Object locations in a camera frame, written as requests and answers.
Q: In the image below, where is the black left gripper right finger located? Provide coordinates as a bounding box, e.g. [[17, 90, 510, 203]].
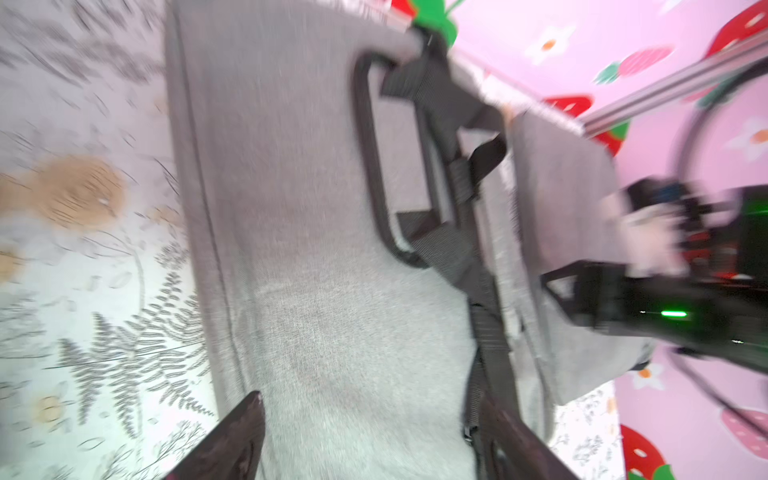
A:
[[476, 396, 578, 480]]

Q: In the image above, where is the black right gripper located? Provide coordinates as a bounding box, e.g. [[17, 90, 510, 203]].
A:
[[540, 261, 767, 372]]

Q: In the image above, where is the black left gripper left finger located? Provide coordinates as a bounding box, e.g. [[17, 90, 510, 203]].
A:
[[163, 391, 266, 480]]

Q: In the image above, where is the grey laptop sleeve bag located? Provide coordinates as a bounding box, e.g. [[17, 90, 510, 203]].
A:
[[508, 112, 656, 405]]

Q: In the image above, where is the grey backpack with black straps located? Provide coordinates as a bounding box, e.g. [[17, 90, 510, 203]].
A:
[[166, 1, 554, 479]]

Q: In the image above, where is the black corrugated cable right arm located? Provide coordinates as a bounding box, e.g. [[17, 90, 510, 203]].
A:
[[674, 56, 768, 193]]

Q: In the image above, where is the aluminium frame post right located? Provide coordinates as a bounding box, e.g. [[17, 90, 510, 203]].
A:
[[580, 31, 767, 136]]

